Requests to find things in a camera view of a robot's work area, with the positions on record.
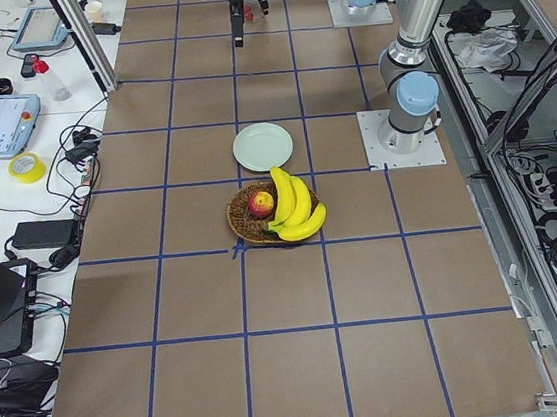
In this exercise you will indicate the paper cup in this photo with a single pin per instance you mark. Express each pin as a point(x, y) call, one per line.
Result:
point(94, 10)

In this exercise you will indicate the near blue teach pendant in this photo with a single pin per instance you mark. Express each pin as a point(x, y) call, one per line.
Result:
point(18, 115)

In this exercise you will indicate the yellow tape roll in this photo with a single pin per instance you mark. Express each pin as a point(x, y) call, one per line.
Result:
point(27, 168)

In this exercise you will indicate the brown woven basket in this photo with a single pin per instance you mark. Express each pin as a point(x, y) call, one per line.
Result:
point(254, 229)

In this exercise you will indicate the clear bottle red cap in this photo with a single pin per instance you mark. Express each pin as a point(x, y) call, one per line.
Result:
point(56, 87)

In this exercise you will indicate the red yellow apple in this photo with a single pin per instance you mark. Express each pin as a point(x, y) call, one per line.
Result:
point(261, 204)

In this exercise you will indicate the blue teach pendant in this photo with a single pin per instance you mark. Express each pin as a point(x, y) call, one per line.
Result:
point(18, 115)
point(40, 30)

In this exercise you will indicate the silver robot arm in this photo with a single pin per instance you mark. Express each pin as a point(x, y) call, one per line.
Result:
point(413, 93)

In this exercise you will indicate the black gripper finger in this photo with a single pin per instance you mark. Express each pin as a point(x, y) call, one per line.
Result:
point(264, 5)
point(237, 23)

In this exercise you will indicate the aluminium frame post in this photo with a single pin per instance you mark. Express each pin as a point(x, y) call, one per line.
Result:
point(73, 18)

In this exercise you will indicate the black power adapter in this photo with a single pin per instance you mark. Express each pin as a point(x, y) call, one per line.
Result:
point(43, 234)

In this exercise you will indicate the black round cap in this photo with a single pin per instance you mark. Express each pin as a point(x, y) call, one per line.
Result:
point(6, 87)

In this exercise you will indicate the black phone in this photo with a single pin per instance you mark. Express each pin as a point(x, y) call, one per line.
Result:
point(27, 70)

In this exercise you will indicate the pale green plate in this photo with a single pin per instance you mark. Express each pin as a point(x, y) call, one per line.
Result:
point(261, 146)

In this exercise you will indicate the yellow banana bunch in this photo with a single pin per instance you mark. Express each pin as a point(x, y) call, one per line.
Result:
point(295, 217)

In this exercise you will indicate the far blue teach pendant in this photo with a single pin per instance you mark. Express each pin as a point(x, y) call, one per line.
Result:
point(40, 30)

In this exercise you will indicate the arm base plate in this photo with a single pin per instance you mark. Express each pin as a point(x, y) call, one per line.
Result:
point(387, 148)
point(344, 13)

